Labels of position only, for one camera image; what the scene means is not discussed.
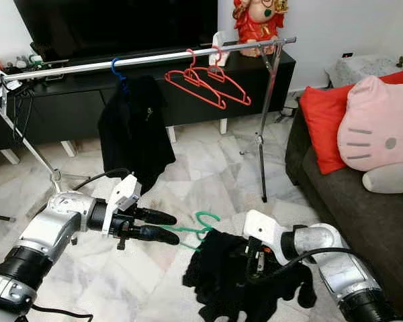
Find white papers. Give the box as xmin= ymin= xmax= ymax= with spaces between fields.
xmin=0 ymin=74 xmax=21 ymax=105

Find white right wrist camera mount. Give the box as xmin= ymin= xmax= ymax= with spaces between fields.
xmin=242 ymin=209 xmax=293 ymax=266

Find black TV cabinet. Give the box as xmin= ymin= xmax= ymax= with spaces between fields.
xmin=0 ymin=50 xmax=296 ymax=162

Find red plastic clothes hanger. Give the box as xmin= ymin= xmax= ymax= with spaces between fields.
xmin=165 ymin=48 xmax=228 ymax=110
xmin=188 ymin=46 xmax=253 ymax=107

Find red cushion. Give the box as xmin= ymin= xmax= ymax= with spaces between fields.
xmin=299 ymin=66 xmax=403 ymax=175

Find green plastic clothes hanger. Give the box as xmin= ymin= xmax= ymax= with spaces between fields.
xmin=171 ymin=211 xmax=221 ymax=250

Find black television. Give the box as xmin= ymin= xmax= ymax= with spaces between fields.
xmin=13 ymin=0 xmax=219 ymax=62

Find pink cat face cushion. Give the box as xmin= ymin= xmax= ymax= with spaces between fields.
xmin=337 ymin=74 xmax=403 ymax=172

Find small white pink box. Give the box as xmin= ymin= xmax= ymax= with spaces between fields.
xmin=210 ymin=30 xmax=228 ymax=66

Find silver metal clothes rack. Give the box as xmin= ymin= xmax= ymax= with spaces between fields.
xmin=0 ymin=36 xmax=298 ymax=202

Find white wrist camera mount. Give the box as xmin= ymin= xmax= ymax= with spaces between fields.
xmin=242 ymin=209 xmax=293 ymax=266
xmin=102 ymin=173 xmax=142 ymax=235

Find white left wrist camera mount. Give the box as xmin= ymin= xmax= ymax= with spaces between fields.
xmin=102 ymin=173 xmax=142 ymax=235

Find blue clothes hanger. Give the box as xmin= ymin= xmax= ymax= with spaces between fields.
xmin=110 ymin=57 xmax=128 ymax=91

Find black printed T-shirt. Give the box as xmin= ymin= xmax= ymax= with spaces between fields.
xmin=181 ymin=228 xmax=318 ymax=322
xmin=97 ymin=74 xmax=177 ymax=195

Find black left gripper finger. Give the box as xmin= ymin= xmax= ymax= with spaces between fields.
xmin=133 ymin=225 xmax=180 ymax=246
xmin=134 ymin=207 xmax=177 ymax=226

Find red fortune god figurine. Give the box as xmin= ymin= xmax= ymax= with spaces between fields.
xmin=232 ymin=0 xmax=286 ymax=58

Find dark grey sofa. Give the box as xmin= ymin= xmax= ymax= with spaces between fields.
xmin=285 ymin=104 xmax=403 ymax=296

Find grey white plush toy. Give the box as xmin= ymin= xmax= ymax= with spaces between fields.
xmin=363 ymin=161 xmax=403 ymax=197

